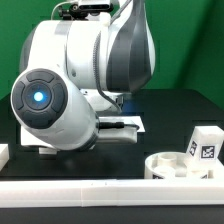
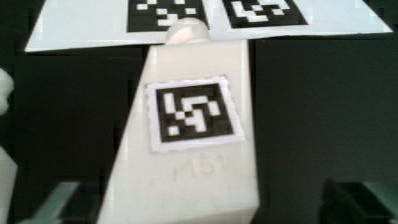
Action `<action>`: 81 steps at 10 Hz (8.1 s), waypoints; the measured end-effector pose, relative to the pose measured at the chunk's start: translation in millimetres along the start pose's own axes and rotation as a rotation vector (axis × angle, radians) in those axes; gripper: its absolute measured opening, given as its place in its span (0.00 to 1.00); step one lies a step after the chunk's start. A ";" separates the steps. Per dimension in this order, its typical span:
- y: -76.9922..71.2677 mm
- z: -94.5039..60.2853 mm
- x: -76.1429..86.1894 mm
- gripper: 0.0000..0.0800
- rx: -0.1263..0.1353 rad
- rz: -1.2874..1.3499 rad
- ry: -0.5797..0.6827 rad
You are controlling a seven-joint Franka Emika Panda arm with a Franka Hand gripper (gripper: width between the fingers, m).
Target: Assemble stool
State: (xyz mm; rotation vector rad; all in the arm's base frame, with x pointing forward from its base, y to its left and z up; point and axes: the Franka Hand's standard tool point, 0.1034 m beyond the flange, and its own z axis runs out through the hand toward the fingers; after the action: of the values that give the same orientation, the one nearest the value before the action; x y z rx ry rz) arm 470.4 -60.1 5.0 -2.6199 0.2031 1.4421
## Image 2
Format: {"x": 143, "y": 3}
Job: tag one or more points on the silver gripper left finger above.
{"x": 70, "y": 206}

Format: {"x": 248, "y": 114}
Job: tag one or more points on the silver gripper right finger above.
{"x": 358, "y": 203}

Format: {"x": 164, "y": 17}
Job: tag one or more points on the white leg block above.
{"x": 8, "y": 164}
{"x": 184, "y": 179}

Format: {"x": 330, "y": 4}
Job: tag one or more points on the white marker base plate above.
{"x": 97, "y": 23}

